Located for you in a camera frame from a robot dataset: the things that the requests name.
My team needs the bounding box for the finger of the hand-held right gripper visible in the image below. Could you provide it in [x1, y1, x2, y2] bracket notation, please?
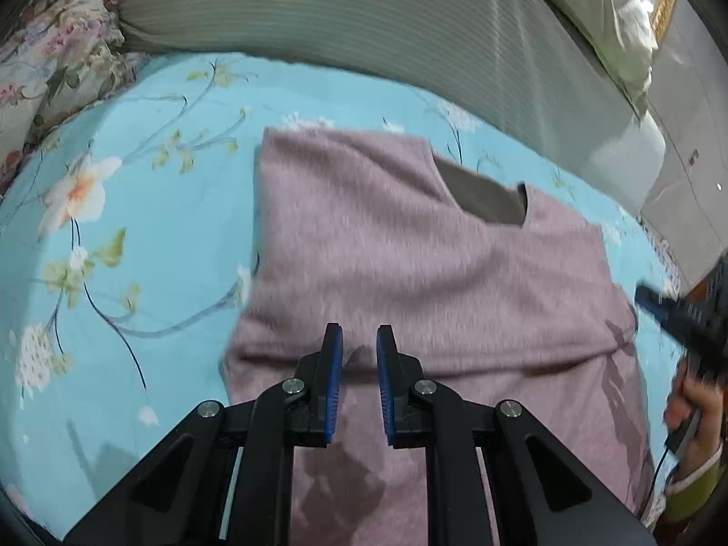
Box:
[634, 284, 684, 332]

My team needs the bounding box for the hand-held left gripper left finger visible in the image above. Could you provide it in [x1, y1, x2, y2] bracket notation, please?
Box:
[64, 323, 345, 546]

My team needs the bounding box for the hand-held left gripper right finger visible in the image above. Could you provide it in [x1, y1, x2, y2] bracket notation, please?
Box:
[375, 324, 661, 546]

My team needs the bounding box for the pink knit sweater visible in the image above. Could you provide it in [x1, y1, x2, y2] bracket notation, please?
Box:
[219, 128, 655, 546]

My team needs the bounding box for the person's right forearm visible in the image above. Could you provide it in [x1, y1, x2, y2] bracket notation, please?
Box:
[654, 444, 728, 531]

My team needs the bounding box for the person's right hand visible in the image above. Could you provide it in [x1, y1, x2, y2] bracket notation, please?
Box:
[665, 375, 728, 468]

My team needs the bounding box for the light green pillow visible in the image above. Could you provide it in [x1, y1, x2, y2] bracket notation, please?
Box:
[512, 0, 661, 120]

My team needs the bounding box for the green striped pillow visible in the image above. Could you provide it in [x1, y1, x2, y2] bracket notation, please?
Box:
[116, 0, 666, 217]

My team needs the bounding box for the floral ruffled pillow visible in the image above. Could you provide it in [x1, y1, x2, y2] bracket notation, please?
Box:
[0, 0, 149, 194]

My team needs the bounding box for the black cable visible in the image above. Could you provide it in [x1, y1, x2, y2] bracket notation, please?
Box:
[642, 445, 673, 520]

